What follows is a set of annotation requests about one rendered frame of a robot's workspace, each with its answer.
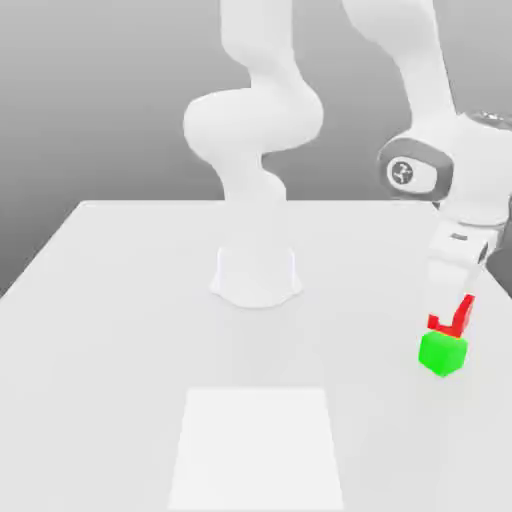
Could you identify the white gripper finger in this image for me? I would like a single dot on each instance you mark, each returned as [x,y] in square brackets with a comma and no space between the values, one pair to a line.
[446,294]

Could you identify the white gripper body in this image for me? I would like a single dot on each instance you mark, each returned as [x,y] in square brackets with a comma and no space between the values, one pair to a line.
[456,250]

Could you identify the small red cube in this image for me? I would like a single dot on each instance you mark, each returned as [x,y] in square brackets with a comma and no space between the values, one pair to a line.
[464,316]

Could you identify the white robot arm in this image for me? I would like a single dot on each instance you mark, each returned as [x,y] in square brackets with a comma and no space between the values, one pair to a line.
[256,120]

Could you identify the small green cube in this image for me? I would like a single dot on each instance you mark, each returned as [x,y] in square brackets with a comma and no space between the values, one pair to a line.
[442,354]

